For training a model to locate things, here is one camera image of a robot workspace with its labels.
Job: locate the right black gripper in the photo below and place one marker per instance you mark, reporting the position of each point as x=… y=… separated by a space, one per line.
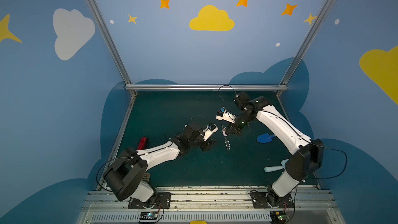
x=229 y=126

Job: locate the aluminium frame post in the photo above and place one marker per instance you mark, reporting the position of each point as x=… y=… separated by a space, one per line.
x=310 y=36
x=99 y=20

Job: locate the left side frame bar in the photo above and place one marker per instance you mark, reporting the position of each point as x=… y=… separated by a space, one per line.
x=114 y=152

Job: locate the white slotted cable duct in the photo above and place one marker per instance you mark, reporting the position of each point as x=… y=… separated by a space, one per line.
x=181 y=217

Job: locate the back aluminium frame bar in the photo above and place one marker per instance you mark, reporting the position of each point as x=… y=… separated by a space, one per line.
x=206 y=87

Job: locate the light blue spatula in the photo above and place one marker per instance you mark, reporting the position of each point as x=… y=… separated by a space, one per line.
x=276 y=168

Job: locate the brown slotted spatula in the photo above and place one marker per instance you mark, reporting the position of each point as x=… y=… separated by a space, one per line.
x=146 y=177

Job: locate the red cylindrical bottle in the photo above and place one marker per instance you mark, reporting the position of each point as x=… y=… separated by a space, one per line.
x=143 y=143

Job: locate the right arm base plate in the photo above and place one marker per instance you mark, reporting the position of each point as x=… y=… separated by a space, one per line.
x=270 y=200

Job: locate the green circuit board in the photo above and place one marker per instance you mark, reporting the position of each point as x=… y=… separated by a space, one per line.
x=280 y=217
x=149 y=217

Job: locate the right aluminium frame post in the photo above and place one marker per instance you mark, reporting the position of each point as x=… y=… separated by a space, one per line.
x=310 y=36

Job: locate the blue toy shovel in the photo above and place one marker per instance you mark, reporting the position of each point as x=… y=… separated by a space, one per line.
x=265 y=138

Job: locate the right side frame bar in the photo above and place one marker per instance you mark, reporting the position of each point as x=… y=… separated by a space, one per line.
x=283 y=108

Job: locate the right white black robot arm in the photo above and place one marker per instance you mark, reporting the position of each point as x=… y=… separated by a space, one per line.
x=306 y=153

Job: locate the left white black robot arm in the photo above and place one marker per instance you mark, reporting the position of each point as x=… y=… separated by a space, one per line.
x=124 y=175

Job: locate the left aluminium frame post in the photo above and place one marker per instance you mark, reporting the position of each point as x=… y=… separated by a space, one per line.
x=99 y=20

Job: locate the right green circuit board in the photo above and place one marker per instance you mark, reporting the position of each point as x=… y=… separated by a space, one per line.
x=280 y=217

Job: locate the aluminium mounting rail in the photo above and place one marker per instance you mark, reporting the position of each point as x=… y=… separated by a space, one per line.
x=215 y=198

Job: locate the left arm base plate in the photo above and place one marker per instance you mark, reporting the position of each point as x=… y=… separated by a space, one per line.
x=162 y=199

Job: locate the yellow object bottom edge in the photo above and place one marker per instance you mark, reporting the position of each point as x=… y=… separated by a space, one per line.
x=198 y=222

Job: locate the left green circuit board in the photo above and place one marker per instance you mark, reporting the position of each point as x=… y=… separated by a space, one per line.
x=149 y=217

